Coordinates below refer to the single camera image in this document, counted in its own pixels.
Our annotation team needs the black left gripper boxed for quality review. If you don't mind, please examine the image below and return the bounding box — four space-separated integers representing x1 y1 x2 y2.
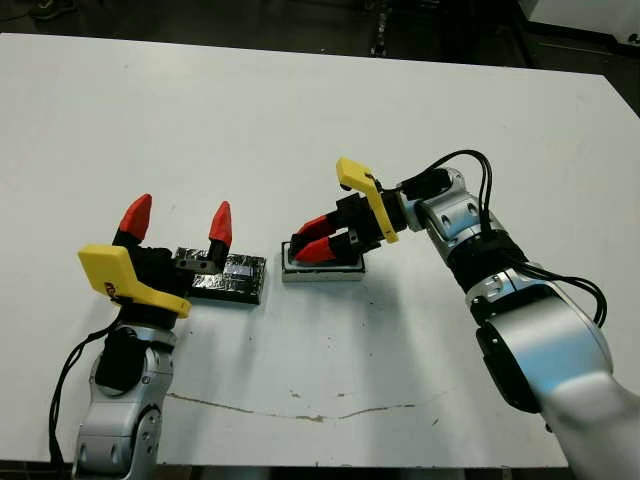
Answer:
111 193 233 330

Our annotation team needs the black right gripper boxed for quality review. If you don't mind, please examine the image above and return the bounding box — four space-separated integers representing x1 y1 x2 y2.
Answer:
293 191 413 265

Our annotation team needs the shiny black box lid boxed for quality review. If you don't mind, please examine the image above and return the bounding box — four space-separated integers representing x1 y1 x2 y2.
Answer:
174 245 268 307

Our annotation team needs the dark metal chair pole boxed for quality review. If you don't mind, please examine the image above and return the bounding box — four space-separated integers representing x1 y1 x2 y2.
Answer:
367 0 397 59

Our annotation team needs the white-lined camera box base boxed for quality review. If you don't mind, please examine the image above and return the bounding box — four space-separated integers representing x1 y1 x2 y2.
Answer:
280 241 367 285

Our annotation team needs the yellow right wrist camera mount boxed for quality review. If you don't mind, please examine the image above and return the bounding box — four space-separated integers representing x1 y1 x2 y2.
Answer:
335 155 402 245

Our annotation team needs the yellow wrist camera mount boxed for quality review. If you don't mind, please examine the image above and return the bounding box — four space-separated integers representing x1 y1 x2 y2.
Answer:
335 155 402 245
77 243 194 320

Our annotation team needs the yellow left wrist camera mount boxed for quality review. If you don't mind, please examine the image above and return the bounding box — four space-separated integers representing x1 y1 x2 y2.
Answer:
77 243 194 320

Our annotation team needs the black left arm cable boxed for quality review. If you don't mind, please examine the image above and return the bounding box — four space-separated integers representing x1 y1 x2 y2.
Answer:
47 329 121 467

